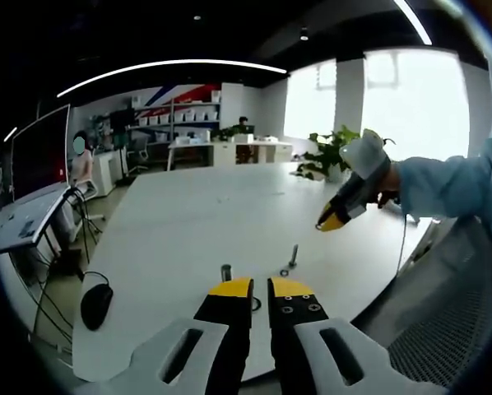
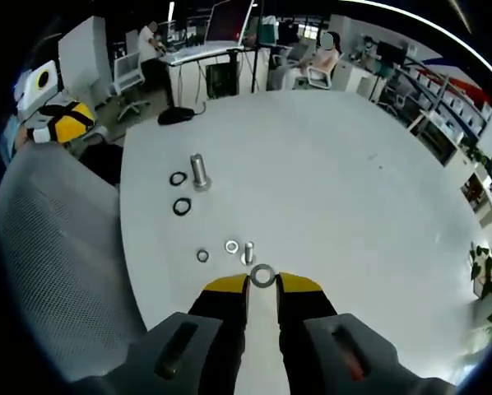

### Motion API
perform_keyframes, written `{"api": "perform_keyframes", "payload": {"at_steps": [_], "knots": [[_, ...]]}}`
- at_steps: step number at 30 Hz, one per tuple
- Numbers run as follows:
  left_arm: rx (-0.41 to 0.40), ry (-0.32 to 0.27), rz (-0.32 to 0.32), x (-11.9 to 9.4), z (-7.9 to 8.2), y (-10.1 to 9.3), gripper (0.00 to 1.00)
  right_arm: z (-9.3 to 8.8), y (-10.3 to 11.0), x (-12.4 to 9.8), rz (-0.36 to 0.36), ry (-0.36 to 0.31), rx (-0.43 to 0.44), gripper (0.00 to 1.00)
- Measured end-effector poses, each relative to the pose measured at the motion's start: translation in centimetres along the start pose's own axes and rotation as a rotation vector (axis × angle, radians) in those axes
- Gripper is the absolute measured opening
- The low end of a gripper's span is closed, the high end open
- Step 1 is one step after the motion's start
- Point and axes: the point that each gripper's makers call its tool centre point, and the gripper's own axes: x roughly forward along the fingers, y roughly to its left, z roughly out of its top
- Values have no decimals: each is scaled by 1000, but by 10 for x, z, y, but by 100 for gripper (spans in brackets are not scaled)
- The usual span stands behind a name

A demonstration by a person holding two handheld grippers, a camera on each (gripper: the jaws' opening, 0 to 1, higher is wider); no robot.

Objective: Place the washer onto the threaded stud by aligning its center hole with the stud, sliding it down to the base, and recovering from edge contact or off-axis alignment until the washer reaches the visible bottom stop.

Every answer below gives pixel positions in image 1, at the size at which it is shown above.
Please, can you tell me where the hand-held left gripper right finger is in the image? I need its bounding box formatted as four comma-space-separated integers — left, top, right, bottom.
267, 276, 448, 395

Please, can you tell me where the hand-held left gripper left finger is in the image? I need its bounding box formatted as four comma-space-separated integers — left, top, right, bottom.
79, 276, 254, 395

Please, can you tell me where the person's right hand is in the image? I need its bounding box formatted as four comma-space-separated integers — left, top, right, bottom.
375, 162, 403, 211

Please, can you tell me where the green potted plant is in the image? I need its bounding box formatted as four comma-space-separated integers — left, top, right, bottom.
297, 125, 395, 182

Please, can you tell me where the low white cabinet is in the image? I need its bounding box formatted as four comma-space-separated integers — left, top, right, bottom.
211, 139, 295, 165

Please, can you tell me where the black computer mouse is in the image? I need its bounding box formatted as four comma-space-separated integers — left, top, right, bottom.
80, 283, 114, 332

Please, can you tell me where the grey mesh chair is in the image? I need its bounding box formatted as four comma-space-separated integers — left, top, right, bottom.
350, 216, 492, 388

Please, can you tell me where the short ceiling light strip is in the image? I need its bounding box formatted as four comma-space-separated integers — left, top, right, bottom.
393, 0, 433, 45

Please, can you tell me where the shelf with white bins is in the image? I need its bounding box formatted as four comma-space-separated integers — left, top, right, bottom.
132, 91, 222, 143

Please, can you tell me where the white office chair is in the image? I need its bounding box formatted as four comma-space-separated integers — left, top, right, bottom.
73, 179, 107, 223

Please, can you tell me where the grey office chair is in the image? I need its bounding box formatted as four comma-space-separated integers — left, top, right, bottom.
127, 137, 151, 174

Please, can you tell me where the long ceiling light strip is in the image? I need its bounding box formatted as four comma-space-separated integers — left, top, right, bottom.
56, 60, 288, 99

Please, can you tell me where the white side desk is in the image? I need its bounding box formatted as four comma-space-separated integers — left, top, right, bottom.
0, 188, 77, 253

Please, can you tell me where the large dark screen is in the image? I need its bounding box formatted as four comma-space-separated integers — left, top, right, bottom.
11, 105, 72, 202

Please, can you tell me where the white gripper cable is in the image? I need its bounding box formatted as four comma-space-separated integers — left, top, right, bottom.
395, 207, 410, 275

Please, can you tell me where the black mouse cable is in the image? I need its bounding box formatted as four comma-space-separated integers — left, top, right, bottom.
30, 270, 110, 335

